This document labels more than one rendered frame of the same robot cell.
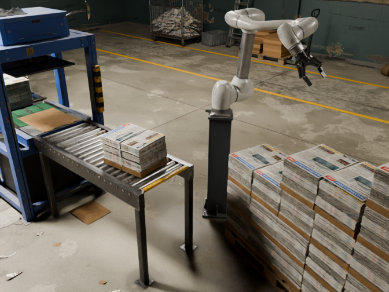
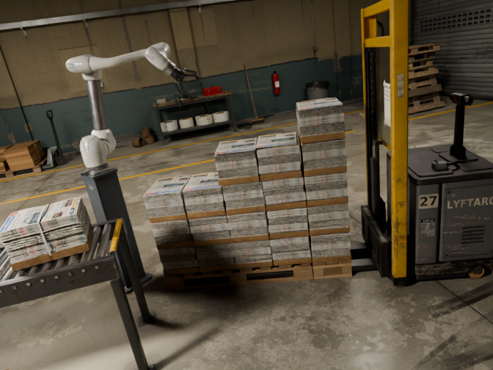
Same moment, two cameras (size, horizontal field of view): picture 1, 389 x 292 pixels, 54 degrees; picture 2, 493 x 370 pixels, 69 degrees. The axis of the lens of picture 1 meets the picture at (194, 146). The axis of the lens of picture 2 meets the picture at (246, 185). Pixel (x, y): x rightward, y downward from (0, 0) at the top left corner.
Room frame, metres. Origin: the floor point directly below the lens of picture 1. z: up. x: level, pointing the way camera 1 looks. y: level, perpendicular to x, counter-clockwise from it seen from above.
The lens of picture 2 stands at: (0.48, 1.18, 1.67)
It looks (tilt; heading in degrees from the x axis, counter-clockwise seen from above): 20 degrees down; 309
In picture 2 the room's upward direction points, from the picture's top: 9 degrees counter-clockwise
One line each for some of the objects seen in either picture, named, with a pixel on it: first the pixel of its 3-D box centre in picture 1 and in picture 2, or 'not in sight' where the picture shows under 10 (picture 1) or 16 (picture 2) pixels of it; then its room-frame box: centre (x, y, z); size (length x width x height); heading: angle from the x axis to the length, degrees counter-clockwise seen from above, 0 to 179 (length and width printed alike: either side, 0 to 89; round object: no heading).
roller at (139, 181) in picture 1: (153, 174); (92, 245); (2.37, 0.30, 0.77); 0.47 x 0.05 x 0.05; 140
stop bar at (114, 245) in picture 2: (165, 178); (116, 235); (2.27, 0.20, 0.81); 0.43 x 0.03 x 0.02; 140
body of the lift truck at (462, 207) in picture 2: not in sight; (436, 208); (0.90, -1.52, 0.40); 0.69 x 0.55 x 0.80; 121
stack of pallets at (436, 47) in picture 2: not in sight; (400, 79); (2.64, -7.50, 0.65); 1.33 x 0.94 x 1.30; 54
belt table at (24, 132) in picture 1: (41, 121); not in sight; (3.37, 1.47, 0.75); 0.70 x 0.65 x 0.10; 50
